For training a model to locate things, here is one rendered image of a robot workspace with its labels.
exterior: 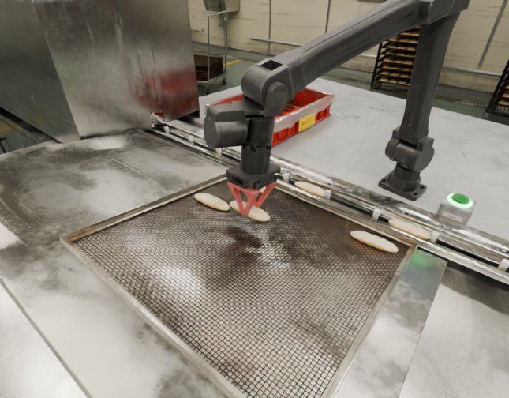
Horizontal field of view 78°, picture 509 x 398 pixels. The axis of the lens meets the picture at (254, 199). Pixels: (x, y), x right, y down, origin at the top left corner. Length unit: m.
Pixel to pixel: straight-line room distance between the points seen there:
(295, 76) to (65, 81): 0.76
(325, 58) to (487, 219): 0.67
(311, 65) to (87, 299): 0.51
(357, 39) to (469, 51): 4.57
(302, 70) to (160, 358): 0.48
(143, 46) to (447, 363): 1.20
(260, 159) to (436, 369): 0.47
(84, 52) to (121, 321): 0.85
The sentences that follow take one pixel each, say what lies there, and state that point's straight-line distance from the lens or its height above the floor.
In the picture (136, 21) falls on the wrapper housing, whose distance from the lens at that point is 1.24.
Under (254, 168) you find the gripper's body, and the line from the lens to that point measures 0.59.
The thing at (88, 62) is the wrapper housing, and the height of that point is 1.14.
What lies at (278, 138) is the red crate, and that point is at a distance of 1.23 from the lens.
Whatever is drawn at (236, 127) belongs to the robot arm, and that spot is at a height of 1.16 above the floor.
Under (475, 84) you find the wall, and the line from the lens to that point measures 5.26.
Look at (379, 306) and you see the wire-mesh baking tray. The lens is 0.57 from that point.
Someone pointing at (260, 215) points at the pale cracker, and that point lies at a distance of 0.64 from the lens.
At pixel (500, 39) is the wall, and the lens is 5.15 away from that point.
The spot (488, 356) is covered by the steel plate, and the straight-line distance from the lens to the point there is 0.75.
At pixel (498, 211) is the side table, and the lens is 1.12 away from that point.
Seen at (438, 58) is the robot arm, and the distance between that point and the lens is 0.88.
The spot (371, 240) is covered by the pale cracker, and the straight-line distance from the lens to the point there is 0.71.
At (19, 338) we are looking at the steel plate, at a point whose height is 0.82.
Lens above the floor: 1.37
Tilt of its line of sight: 36 degrees down
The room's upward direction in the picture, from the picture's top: straight up
